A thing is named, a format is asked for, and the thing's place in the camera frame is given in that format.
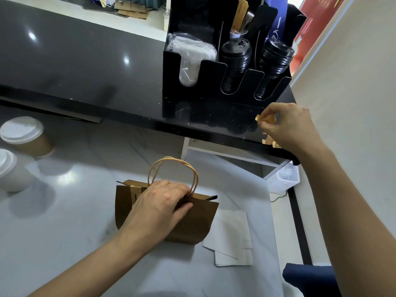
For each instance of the person's right forearm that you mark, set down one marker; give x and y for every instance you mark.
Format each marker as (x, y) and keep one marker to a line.
(352, 219)

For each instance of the row of tan tape strips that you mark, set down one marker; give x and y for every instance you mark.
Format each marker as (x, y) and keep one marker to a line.
(270, 143)

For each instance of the person's left forearm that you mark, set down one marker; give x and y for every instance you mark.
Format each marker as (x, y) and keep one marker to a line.
(86, 269)

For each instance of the tan paper sleeve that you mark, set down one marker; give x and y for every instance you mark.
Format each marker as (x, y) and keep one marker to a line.
(239, 12)

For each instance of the brown paper bag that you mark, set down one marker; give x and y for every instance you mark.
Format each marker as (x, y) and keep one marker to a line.
(198, 219)

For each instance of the black acrylic organizer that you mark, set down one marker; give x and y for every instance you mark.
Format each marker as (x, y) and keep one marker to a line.
(192, 15)

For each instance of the blue plastic chair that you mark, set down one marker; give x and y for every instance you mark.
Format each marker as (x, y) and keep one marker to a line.
(276, 12)

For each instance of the red banner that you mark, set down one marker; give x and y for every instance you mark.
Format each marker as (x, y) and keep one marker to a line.
(315, 21)

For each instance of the plastic wrapped white pack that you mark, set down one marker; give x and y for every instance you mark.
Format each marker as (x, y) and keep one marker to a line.
(189, 55)

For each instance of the person's right hand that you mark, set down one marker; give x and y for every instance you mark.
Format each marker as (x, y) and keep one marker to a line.
(294, 130)

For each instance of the tan coffee cup white lid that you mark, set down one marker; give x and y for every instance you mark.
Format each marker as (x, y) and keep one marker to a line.
(25, 136)

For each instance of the stack of white paper sheets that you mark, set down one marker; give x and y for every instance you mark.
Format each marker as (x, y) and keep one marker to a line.
(229, 238)

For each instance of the person's left hand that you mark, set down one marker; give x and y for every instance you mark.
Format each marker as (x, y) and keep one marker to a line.
(158, 210)

